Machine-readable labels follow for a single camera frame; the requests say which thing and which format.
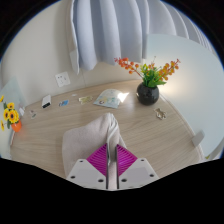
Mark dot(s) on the orange flowers with green leaves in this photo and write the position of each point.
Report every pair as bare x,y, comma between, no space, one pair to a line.
151,75

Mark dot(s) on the small white box device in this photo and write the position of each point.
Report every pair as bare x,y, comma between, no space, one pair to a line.
46,101

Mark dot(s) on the small blue card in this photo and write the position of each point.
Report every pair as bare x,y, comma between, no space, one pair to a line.
63,103

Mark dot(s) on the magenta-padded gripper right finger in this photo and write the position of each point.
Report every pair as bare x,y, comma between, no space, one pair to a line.
136,173

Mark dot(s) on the light grey curtain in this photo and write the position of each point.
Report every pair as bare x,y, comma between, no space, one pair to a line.
110,33

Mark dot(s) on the black round vase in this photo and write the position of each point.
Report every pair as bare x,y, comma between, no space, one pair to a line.
147,94

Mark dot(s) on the white partition bracket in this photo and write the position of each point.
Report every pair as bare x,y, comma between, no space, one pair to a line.
198,138

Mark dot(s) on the small yellowish card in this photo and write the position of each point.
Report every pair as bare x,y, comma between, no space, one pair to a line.
86,99

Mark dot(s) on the orange round vase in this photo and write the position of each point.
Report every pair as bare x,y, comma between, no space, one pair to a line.
16,126

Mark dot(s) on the beige towel with green stripe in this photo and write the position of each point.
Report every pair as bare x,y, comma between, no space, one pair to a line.
86,140

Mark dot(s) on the white wall socket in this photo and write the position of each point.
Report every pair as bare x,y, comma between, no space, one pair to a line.
62,79

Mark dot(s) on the frosted glass desk partition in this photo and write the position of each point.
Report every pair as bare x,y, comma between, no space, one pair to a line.
10,91
200,93

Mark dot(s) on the small metal trinket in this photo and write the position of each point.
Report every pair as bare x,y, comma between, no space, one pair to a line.
160,113

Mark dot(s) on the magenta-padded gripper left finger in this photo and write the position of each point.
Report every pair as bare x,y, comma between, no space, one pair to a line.
86,173

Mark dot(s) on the yellow sunflower bouquet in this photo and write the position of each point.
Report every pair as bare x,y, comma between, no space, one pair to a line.
12,116

